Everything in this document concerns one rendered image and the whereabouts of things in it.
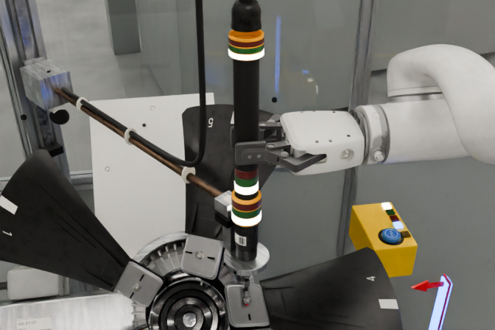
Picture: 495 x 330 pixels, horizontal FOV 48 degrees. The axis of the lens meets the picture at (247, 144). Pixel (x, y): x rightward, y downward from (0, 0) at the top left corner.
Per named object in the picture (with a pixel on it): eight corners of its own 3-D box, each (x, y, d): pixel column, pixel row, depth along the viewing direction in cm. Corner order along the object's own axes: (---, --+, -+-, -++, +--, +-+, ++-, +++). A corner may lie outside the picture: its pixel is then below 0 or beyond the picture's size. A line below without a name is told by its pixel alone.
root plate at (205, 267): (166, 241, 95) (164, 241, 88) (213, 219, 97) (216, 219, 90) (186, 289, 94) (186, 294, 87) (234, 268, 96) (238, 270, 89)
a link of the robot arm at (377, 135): (385, 177, 76) (364, 179, 76) (364, 144, 84) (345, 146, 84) (394, 124, 72) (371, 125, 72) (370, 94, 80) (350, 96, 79)
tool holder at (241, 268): (205, 253, 88) (203, 203, 82) (239, 233, 92) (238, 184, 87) (245, 283, 82) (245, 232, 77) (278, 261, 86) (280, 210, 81)
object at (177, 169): (54, 94, 117) (54, 88, 116) (61, 93, 118) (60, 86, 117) (225, 208, 84) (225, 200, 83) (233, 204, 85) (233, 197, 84)
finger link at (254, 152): (289, 171, 73) (238, 175, 72) (283, 158, 76) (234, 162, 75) (289, 150, 71) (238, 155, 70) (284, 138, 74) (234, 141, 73)
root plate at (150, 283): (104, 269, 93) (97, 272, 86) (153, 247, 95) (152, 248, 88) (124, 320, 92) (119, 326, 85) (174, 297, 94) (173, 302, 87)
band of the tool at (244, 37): (222, 55, 69) (221, 33, 67) (247, 47, 71) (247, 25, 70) (245, 65, 66) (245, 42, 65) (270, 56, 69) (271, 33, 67)
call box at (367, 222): (347, 238, 138) (351, 204, 133) (386, 234, 140) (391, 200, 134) (369, 285, 125) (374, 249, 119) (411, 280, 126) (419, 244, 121)
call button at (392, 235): (378, 233, 125) (379, 227, 124) (395, 232, 125) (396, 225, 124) (384, 245, 121) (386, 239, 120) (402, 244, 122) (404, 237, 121)
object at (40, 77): (23, 98, 124) (15, 62, 119) (53, 88, 128) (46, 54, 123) (46, 113, 117) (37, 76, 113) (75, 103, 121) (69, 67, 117)
